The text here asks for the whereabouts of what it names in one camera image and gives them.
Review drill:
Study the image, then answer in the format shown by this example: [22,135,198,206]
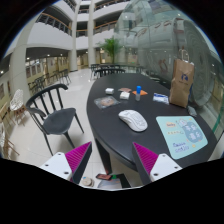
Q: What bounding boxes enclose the orange flat card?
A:
[131,89,149,97]

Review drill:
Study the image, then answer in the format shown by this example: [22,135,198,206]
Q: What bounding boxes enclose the wooden chair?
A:
[0,101,20,159]

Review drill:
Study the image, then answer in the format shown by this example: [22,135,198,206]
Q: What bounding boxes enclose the potted green palm plant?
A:
[98,36,124,64]

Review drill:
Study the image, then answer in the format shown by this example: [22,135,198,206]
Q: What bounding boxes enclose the group of dark chairs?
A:
[28,68,72,96]

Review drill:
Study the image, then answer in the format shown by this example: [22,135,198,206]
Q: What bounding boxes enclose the light green printed mouse pad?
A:
[155,115,209,161]

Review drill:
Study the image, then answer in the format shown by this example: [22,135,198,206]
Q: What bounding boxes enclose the white lattice chair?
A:
[9,88,27,125]

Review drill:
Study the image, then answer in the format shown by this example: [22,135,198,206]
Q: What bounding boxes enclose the large grey cylindrical exhibit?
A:
[136,18,212,104]

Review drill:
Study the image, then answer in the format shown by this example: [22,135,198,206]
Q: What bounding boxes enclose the white and blue packet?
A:
[152,92,170,105]

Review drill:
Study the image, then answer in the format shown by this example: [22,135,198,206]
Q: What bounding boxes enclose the brown paper bag with handles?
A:
[168,48,195,109]

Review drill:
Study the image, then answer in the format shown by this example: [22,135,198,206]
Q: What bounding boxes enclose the grey soft pouch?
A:
[186,105,198,117]

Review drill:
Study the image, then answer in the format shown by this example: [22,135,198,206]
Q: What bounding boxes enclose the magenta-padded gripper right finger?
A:
[131,142,183,186]

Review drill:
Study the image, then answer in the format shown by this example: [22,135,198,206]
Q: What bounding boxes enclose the white perforated computer mouse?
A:
[118,109,149,133]

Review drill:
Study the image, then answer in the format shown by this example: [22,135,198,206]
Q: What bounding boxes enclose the clear plastic packet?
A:
[93,95,121,111]

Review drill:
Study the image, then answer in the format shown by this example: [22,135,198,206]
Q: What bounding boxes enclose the small blue-capped bottle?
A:
[134,85,142,102]

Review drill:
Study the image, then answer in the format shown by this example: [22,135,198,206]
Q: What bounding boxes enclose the group of black chairs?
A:
[89,62,144,75]

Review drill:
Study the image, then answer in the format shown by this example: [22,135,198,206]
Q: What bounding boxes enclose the black spindle-back chair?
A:
[25,83,85,157]

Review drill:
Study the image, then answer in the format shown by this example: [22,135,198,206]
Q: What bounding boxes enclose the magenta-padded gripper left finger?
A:
[39,141,93,185]

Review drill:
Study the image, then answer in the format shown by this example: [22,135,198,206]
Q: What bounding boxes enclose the white rectangular box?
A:
[119,91,131,100]

